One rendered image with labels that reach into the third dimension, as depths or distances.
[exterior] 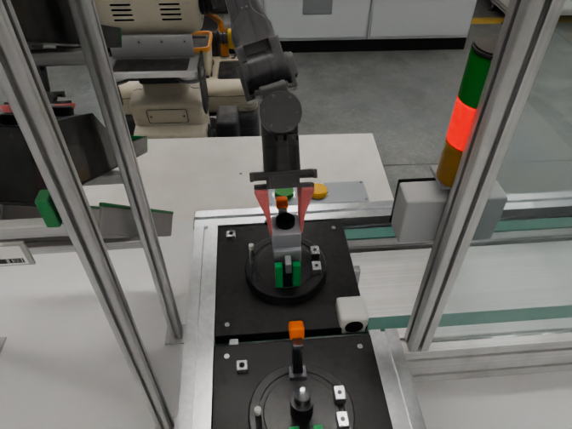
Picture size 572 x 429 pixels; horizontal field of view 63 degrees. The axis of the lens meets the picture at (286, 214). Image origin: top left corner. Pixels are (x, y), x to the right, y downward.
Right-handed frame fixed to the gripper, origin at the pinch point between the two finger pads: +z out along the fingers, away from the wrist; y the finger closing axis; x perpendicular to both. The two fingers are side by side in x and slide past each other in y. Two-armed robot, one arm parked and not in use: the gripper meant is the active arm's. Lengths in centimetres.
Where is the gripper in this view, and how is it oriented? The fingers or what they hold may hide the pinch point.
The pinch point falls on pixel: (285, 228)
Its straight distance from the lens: 73.7
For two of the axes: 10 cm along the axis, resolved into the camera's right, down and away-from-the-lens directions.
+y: 10.0, -0.7, 0.6
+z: 0.6, 9.9, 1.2
